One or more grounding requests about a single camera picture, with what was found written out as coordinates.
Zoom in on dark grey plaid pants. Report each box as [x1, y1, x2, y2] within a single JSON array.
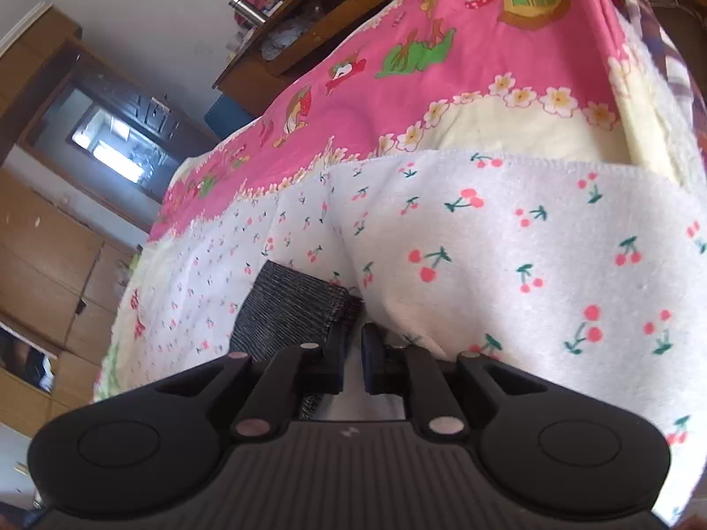
[[229, 261, 362, 420]]

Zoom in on pink cartoon printed quilt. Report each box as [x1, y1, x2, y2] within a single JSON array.
[[91, 0, 707, 404]]

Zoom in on blue foam mat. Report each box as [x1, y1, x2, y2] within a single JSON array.
[[204, 94, 260, 136]]

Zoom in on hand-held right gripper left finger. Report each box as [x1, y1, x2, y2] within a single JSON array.
[[157, 323, 346, 443]]

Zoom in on white cherry print sheet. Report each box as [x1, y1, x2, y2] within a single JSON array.
[[91, 151, 707, 525]]

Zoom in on wooden side cabinet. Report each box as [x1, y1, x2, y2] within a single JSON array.
[[213, 0, 465, 103]]

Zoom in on steel thermos bottle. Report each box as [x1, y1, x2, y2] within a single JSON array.
[[229, 0, 274, 28]]

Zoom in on dark brown door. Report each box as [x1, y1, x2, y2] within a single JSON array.
[[72, 55, 222, 189]]

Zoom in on purple plaid cloth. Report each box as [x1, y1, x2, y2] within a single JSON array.
[[602, 0, 707, 122]]

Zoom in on plastic bags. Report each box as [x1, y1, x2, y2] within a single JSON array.
[[113, 254, 139, 288]]

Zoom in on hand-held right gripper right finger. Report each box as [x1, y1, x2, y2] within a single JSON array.
[[361, 323, 549, 437]]

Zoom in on white cloth in desk shelf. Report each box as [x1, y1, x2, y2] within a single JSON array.
[[259, 19, 304, 61]]

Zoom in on pile of clothes in wardrobe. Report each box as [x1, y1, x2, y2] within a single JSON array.
[[0, 326, 56, 393]]

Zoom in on wooden wardrobe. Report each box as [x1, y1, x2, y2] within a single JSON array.
[[0, 168, 144, 437]]

